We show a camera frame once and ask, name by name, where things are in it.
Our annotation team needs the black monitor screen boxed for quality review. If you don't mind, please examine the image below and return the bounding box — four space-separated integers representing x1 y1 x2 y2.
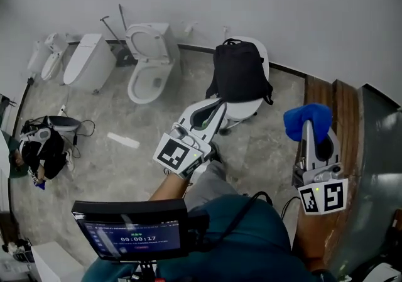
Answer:
70 198 210 263

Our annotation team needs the white box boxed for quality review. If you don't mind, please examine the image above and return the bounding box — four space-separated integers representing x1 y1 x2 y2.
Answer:
30 241 86 282

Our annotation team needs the black dustpan with handle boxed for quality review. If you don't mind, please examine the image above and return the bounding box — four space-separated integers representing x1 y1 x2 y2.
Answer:
99 16 139 68

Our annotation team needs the person's dark shoe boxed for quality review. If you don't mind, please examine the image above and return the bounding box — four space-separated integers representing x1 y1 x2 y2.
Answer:
207 141 223 165

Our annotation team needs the white toilet tank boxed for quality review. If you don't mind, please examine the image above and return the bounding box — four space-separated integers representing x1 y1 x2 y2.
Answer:
26 40 51 75

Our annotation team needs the person's left forearm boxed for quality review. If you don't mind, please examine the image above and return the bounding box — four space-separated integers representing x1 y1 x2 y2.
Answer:
148 170 193 202

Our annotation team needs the person's teal shirt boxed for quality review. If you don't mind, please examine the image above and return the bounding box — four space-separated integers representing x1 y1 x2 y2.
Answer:
84 193 337 282

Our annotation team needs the person's right forearm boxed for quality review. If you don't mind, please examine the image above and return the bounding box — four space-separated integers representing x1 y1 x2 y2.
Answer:
292 208 344 273

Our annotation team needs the white strip on floor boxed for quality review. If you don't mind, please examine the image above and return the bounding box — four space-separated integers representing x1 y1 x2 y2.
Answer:
106 131 141 149

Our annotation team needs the grey mop stick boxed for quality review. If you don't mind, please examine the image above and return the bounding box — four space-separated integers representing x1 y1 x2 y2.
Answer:
117 3 128 32

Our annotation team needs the small white closed toilet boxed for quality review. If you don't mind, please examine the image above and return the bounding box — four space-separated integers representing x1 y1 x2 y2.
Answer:
40 33 70 82

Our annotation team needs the white and black headset device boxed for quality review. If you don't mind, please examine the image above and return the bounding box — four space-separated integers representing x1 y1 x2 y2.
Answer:
19 115 82 145

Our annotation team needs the black monitor cable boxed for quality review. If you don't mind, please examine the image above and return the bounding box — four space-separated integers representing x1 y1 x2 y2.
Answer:
216 190 273 246

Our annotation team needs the black cable on floor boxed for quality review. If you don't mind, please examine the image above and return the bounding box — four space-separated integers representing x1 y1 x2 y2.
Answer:
61 119 96 160

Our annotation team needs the black backpack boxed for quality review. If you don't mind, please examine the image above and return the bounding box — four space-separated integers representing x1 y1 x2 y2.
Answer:
205 38 274 106

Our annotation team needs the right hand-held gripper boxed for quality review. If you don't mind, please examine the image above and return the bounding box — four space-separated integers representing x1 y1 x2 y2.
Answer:
291 119 349 215

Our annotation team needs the person's grey trouser leg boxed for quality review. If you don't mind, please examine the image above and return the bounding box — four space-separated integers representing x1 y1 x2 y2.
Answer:
183 160 240 210

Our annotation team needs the white toilet under backpack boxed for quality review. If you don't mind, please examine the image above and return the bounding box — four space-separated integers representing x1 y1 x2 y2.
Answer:
219 35 271 130

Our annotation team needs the grey door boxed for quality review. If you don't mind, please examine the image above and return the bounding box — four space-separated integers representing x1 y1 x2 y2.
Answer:
326 84 402 278

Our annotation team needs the brown wooden door frame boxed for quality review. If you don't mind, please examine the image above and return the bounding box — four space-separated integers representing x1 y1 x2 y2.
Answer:
295 74 364 263

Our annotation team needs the large white closed toilet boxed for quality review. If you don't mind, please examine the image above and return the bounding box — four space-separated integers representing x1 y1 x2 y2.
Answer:
62 33 118 94

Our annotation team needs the white toilet with raised lid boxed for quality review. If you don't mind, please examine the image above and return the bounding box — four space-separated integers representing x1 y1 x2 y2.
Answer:
125 22 182 106

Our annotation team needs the blue cloth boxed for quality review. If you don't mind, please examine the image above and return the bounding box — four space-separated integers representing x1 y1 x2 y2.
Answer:
283 102 334 144

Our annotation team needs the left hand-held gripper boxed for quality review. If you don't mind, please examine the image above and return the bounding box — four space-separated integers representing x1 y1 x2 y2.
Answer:
152 97 228 180

